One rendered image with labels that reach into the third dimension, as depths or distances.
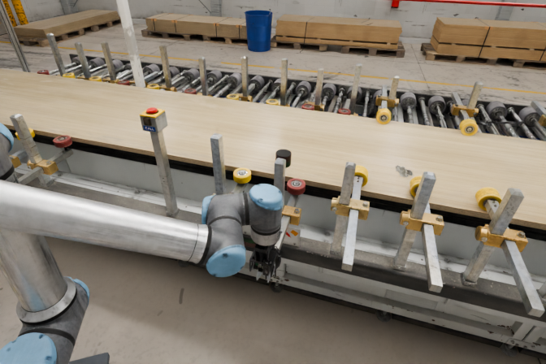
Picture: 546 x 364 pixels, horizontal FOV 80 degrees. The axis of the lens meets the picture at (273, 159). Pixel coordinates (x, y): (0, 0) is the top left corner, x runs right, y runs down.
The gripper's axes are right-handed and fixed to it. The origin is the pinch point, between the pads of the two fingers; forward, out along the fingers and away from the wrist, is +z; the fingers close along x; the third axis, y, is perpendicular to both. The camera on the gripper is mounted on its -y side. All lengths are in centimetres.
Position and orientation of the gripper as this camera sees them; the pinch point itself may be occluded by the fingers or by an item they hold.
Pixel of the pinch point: (266, 274)
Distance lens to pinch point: 116.0
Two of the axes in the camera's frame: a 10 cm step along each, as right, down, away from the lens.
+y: -2.9, 5.0, -8.2
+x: 9.6, 1.7, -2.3
